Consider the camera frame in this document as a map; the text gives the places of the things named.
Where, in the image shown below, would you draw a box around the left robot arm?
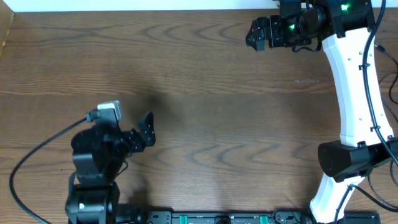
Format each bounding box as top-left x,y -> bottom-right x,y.
65,109 -> 156,223

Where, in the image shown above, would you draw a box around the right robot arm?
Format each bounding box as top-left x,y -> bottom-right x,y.
246,0 -> 397,223

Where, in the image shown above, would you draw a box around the left camera black cable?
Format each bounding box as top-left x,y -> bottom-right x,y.
8,108 -> 100,224

